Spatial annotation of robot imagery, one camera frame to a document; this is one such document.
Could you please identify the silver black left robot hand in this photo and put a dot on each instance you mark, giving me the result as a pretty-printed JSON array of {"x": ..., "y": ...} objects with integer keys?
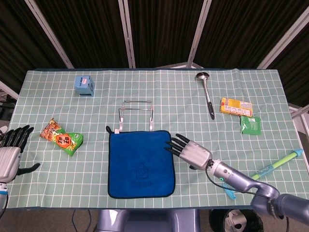
[{"x": 9, "y": 157}]

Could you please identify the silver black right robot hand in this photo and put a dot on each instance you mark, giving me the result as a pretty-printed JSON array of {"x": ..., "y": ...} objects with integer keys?
[{"x": 195, "y": 154}]

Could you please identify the blue towel with black trim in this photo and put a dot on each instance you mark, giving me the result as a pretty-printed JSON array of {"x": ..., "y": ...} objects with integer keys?
[{"x": 140, "y": 154}]

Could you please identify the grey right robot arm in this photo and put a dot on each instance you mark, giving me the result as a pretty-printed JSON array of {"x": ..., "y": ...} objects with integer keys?
[{"x": 239, "y": 176}]

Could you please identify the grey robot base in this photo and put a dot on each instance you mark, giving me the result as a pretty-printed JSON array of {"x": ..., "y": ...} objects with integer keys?
[{"x": 144, "y": 220}]

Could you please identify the green orange snack bag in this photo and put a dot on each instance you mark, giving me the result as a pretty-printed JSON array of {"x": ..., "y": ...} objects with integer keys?
[{"x": 62, "y": 141}]

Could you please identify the yellow flat food box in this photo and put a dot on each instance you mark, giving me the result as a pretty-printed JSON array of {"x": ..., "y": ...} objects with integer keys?
[{"x": 235, "y": 106}]

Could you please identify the green sachet packet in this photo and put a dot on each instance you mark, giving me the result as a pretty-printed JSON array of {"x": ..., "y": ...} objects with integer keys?
[{"x": 251, "y": 125}]

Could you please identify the green checkered tablecloth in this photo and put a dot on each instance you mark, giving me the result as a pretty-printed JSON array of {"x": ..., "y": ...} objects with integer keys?
[{"x": 169, "y": 96}]

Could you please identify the black waste bin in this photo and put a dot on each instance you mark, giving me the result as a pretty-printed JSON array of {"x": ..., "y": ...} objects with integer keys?
[{"x": 217, "y": 217}]

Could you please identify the green and cyan water squirter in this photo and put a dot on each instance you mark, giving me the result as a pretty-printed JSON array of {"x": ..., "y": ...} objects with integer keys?
[{"x": 277, "y": 164}]

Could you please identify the small light blue box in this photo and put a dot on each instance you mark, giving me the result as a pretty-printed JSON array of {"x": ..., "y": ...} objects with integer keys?
[{"x": 83, "y": 87}]

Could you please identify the white partition frame post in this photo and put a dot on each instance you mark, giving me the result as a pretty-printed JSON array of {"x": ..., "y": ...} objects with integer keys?
[
  {"x": 198, "y": 31},
  {"x": 7, "y": 89},
  {"x": 126, "y": 33},
  {"x": 46, "y": 31},
  {"x": 299, "y": 113},
  {"x": 282, "y": 41}
]

